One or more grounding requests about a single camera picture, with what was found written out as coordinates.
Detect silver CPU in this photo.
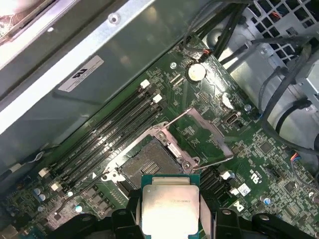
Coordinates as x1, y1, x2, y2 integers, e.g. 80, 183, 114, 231
140, 173, 201, 239

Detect green motherboard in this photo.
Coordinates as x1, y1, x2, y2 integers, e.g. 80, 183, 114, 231
0, 32, 319, 239

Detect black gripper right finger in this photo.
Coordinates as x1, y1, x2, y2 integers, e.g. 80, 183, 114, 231
200, 196, 315, 239

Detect round coin battery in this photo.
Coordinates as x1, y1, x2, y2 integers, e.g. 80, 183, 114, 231
186, 62, 207, 83

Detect black PC case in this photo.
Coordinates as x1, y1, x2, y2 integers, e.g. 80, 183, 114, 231
0, 0, 319, 180

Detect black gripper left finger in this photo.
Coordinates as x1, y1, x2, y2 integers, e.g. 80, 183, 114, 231
49, 190, 143, 239

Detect RAM slot white clips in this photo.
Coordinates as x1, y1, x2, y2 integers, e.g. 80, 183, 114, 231
215, 188, 240, 210
201, 171, 231, 197
49, 94, 162, 192
38, 79, 152, 179

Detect metal drive cage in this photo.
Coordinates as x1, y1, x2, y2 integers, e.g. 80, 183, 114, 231
199, 0, 319, 150

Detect black cable bundle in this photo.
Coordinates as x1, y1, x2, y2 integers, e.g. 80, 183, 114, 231
183, 0, 319, 160

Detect metal socket cover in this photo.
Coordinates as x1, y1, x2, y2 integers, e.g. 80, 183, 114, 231
154, 107, 235, 172

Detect internal USB port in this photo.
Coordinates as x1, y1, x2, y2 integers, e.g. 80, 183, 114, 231
224, 113, 242, 125

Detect CPU socket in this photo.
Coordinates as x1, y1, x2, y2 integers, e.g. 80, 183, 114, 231
101, 121, 201, 197

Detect RAM slot black clips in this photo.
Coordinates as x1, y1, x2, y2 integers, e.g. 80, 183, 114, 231
46, 87, 157, 184
200, 167, 221, 186
58, 102, 168, 196
210, 180, 235, 204

